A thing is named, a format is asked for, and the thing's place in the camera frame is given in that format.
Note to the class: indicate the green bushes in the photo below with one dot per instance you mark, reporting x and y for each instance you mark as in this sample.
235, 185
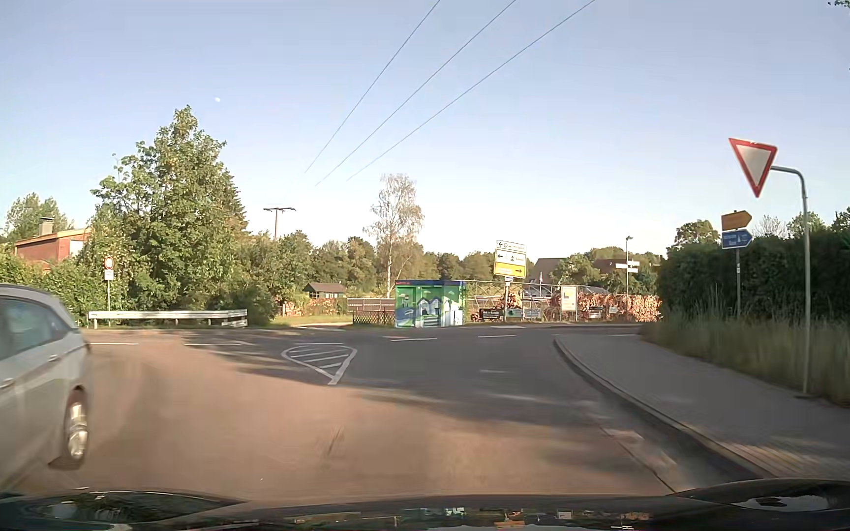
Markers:
19, 276

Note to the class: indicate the yellow and blue direction signs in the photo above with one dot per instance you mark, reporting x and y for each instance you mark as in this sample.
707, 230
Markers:
736, 237

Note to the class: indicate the green painted utility cabin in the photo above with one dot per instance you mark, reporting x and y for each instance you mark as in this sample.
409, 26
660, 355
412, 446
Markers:
429, 302

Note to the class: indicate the building with dark roof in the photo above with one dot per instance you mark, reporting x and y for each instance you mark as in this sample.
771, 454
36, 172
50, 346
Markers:
543, 271

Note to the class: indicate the stacked firewood pile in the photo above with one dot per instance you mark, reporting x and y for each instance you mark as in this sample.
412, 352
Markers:
617, 306

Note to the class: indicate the give way sign on bent post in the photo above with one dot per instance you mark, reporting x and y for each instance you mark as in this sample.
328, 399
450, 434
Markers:
752, 162

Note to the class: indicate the small dark hut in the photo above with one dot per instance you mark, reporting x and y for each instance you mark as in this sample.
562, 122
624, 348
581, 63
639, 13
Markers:
325, 290

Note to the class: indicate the silver car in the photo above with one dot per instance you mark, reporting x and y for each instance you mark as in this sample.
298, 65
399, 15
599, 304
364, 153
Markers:
12, 383

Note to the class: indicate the dark green hedge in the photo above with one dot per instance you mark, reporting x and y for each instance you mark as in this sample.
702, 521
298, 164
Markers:
801, 273

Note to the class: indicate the brown wooden fence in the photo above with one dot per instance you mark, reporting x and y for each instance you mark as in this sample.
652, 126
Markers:
372, 310

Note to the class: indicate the grey paved pavement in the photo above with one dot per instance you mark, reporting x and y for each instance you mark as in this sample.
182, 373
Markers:
727, 398

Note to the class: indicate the round sign on post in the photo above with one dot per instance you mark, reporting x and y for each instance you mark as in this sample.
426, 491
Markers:
108, 264

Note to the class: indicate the white notice board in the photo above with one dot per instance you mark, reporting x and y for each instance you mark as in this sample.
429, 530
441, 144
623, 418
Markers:
568, 298

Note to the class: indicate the wooden utility pole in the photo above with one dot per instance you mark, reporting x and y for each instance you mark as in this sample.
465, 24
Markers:
275, 217

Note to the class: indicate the road markings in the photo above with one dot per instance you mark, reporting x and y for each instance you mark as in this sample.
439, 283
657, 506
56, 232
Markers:
342, 366

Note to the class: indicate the birch tree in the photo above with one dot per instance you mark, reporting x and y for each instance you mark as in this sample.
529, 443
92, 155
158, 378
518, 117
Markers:
394, 221

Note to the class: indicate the grey asphalt road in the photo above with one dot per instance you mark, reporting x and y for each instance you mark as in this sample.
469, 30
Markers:
395, 413

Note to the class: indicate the tall dry grass verge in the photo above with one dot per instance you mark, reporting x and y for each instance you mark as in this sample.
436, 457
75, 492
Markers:
801, 354

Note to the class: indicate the red brick building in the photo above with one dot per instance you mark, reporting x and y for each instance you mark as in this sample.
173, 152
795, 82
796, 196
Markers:
49, 247

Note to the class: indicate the car's own bonnet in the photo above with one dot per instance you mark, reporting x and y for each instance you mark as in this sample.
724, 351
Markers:
425, 509

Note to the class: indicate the large green tree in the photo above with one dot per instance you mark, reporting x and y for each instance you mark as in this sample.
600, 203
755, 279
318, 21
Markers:
170, 214

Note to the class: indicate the metal guard rail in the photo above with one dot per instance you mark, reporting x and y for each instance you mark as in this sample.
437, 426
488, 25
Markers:
167, 315

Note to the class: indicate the row of trees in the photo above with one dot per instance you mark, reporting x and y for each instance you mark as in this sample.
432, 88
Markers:
336, 262

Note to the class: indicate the white finger signs on post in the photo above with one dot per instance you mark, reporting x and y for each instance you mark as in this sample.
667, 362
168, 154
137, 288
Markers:
626, 265

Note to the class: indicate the yellow and white direction signs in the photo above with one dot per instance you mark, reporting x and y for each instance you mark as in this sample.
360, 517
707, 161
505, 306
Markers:
510, 264

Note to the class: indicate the lamp post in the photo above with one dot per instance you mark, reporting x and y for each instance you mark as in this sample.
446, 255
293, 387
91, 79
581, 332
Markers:
627, 273

